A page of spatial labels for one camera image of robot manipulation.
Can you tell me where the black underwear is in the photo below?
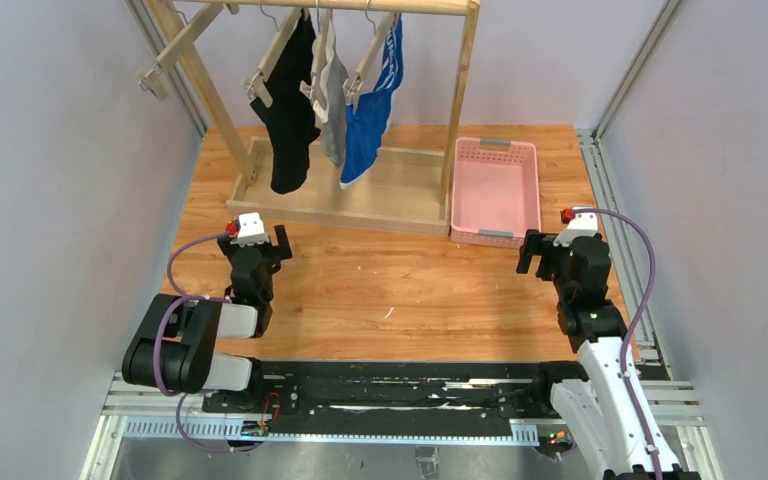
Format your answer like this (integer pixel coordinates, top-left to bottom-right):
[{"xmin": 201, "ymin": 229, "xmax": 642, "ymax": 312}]
[{"xmin": 250, "ymin": 15, "xmax": 320, "ymax": 194}]

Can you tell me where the grey white underwear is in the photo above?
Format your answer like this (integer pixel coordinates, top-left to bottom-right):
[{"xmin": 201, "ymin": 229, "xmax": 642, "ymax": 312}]
[{"xmin": 311, "ymin": 17, "xmax": 348, "ymax": 167}]

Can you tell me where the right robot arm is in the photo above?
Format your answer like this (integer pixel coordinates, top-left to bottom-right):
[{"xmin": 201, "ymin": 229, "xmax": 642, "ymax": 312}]
[{"xmin": 517, "ymin": 230, "xmax": 700, "ymax": 479}]

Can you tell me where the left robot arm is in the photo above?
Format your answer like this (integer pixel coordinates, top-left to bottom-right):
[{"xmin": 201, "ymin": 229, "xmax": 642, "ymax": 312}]
[{"xmin": 121, "ymin": 220, "xmax": 293, "ymax": 396}]

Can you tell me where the blue underwear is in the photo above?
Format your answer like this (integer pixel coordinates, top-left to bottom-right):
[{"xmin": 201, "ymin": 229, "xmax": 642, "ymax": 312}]
[{"xmin": 340, "ymin": 18, "xmax": 405, "ymax": 190}]

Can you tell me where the beige hanger with blue underwear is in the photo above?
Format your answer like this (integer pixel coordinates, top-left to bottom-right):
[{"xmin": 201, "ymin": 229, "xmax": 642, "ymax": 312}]
[{"xmin": 343, "ymin": 12, "xmax": 400, "ymax": 107}]

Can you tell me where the empty beige clip hanger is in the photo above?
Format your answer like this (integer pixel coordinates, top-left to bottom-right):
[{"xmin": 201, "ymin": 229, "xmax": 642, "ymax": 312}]
[{"xmin": 137, "ymin": 1, "xmax": 225, "ymax": 101}]

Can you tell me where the pink plastic basket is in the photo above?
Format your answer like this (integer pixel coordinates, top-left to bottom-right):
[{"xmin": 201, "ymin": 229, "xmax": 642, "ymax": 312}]
[{"xmin": 450, "ymin": 137, "xmax": 541, "ymax": 249}]

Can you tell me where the wooden clothes rack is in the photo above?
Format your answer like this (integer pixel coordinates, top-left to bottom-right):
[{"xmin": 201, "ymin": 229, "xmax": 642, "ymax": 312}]
[{"xmin": 174, "ymin": 1, "xmax": 480, "ymax": 235}]

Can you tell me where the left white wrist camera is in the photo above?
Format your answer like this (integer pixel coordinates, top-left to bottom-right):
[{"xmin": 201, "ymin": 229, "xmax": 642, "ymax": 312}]
[{"xmin": 225, "ymin": 212, "xmax": 270, "ymax": 247}]

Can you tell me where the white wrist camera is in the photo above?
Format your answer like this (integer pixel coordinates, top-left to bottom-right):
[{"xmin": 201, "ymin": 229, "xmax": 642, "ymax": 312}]
[
  {"xmin": 553, "ymin": 206, "xmax": 600, "ymax": 247},
  {"xmin": 225, "ymin": 212, "xmax": 270, "ymax": 247}
]

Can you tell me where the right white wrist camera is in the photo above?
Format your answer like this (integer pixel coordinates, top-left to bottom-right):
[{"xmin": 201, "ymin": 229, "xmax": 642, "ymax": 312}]
[{"xmin": 553, "ymin": 206, "xmax": 600, "ymax": 247}]

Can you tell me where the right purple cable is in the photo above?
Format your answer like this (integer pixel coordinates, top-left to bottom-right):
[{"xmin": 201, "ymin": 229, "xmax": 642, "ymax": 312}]
[{"xmin": 574, "ymin": 207, "xmax": 665, "ymax": 480}]

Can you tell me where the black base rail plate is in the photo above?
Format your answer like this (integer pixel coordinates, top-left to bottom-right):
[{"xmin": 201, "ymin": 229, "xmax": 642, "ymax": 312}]
[{"xmin": 201, "ymin": 361, "xmax": 588, "ymax": 438}]

